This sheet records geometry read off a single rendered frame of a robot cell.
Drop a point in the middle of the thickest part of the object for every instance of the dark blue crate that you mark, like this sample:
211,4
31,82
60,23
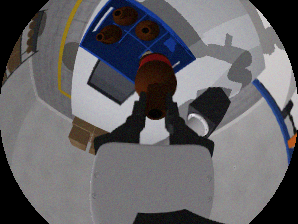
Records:
125,58

